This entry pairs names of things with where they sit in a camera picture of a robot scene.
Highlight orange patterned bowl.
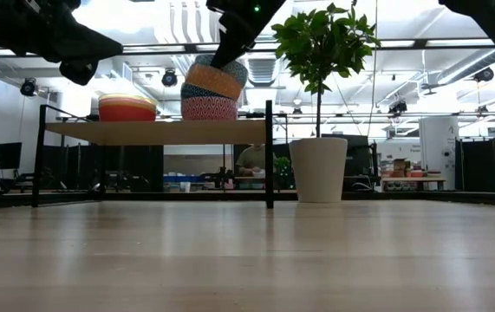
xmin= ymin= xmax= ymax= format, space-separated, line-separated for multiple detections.
xmin=184 ymin=62 xmax=244 ymax=102

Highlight white round column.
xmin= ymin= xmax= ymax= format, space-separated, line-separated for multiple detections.
xmin=418 ymin=115 xmax=460 ymax=192

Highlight grey dotted bowl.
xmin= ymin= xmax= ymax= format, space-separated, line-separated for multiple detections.
xmin=193 ymin=53 xmax=250 ymax=88

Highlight black metal table frame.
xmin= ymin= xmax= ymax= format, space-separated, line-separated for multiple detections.
xmin=0 ymin=37 xmax=495 ymax=212

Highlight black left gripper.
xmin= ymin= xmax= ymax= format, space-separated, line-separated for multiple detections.
xmin=0 ymin=0 xmax=125 ymax=87

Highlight person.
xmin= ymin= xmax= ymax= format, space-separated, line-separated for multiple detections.
xmin=234 ymin=143 xmax=275 ymax=178

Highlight dark white patterned bowl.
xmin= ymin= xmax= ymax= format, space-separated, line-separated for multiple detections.
xmin=179 ymin=81 xmax=236 ymax=102

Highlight white plant pot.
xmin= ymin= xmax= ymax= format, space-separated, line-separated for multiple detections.
xmin=288 ymin=137 xmax=349 ymax=205

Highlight green leafy plant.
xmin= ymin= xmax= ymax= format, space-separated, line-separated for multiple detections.
xmin=270 ymin=1 xmax=382 ymax=140

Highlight small green plant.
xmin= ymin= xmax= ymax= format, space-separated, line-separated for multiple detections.
xmin=272 ymin=156 xmax=295 ymax=191

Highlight black ceiling spotlight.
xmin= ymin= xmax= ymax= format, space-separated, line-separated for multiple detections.
xmin=19 ymin=77 xmax=39 ymax=98
xmin=160 ymin=68 xmax=179 ymax=88
xmin=473 ymin=66 xmax=495 ymax=84

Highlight black monitor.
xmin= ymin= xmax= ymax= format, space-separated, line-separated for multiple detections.
xmin=0 ymin=141 xmax=23 ymax=172
xmin=321 ymin=133 xmax=370 ymax=178

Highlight orange plastic bowl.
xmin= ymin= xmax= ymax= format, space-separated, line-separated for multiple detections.
xmin=97 ymin=100 xmax=159 ymax=123

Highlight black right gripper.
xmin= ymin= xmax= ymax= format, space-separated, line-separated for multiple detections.
xmin=205 ymin=0 xmax=288 ymax=70

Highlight cardboard box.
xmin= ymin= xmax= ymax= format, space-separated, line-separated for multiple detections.
xmin=393 ymin=157 xmax=409 ymax=179

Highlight wooden shelf with black legs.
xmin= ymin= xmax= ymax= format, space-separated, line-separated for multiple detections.
xmin=30 ymin=99 xmax=275 ymax=210

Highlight wooden background table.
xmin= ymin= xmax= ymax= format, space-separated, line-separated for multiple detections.
xmin=380 ymin=174 xmax=447 ymax=192

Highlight yellow plastic bowl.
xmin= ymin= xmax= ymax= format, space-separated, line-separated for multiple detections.
xmin=98 ymin=92 xmax=159 ymax=105

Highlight red white patterned bowl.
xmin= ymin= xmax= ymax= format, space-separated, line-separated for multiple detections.
xmin=180 ymin=94 xmax=240 ymax=122

